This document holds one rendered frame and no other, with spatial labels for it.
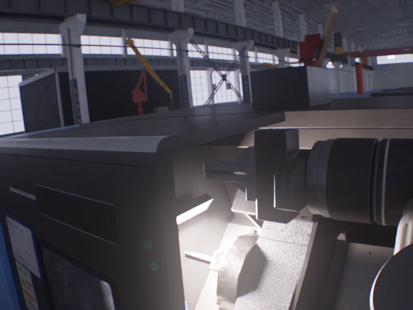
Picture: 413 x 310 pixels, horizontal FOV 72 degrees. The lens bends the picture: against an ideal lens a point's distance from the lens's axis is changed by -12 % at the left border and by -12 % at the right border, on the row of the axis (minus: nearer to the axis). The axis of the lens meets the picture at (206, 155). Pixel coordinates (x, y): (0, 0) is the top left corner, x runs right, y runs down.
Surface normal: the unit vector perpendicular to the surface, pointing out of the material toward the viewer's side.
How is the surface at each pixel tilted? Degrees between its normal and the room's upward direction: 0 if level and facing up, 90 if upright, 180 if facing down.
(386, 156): 44
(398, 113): 90
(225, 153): 109
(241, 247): 15
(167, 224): 90
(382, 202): 100
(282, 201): 87
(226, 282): 75
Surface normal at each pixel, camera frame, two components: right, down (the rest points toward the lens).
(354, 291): -0.50, -0.55
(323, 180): -0.61, -0.01
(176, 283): 0.79, 0.03
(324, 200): -0.55, 0.46
